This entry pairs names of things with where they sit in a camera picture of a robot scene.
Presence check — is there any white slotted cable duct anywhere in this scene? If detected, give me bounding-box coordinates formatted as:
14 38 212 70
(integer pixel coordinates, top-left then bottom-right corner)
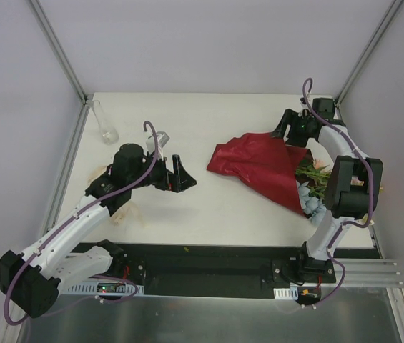
61 280 144 297
274 284 322 300

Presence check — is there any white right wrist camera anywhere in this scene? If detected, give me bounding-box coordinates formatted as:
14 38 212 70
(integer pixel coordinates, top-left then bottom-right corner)
300 97 311 108

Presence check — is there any aluminium frame post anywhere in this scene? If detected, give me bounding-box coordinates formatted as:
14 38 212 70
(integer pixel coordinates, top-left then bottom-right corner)
335 0 404 107
26 0 87 104

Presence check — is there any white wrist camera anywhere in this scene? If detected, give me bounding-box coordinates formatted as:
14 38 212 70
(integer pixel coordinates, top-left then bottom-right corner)
300 97 311 108
144 131 170 156

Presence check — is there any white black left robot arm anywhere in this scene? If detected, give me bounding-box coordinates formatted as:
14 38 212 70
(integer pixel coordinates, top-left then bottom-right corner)
0 144 197 318

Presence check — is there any white slotted cable duct right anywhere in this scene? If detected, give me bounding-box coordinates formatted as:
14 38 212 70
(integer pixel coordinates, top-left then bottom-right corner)
274 284 322 300

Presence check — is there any white slotted cable duct left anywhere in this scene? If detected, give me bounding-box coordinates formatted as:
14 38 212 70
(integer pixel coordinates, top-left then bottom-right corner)
61 280 144 297

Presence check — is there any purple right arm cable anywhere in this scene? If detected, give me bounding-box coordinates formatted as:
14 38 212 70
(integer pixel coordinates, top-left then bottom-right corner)
296 78 374 310

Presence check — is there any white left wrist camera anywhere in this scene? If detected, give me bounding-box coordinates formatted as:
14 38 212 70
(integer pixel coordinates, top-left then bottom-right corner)
144 131 170 156

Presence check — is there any clear glass flask vase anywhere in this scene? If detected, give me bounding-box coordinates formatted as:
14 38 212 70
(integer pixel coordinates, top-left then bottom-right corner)
92 100 119 145

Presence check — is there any cream ribbon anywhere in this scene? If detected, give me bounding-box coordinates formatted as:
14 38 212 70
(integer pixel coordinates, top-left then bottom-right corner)
86 164 147 229

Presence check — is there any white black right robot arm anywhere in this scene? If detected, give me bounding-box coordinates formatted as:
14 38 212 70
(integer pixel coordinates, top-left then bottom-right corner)
271 98 383 286

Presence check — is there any aluminium frame post right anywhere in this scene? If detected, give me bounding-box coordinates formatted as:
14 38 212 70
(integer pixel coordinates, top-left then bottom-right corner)
335 0 404 107

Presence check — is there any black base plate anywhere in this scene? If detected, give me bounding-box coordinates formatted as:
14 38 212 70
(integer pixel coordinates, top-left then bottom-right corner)
54 240 380 299

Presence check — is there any aluminium rail right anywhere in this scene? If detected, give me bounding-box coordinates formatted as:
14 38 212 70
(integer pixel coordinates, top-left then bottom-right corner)
338 259 404 288

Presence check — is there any aluminium frame post left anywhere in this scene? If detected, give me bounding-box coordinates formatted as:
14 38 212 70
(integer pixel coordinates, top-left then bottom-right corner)
26 0 87 104

